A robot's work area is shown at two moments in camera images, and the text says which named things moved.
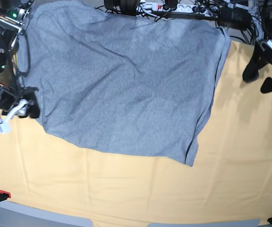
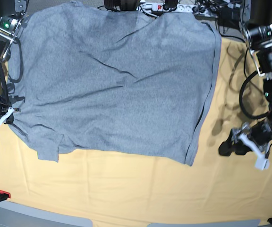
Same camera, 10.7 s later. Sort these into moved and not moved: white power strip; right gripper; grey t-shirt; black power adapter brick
Moved: right gripper; grey t-shirt
Not moved: white power strip; black power adapter brick
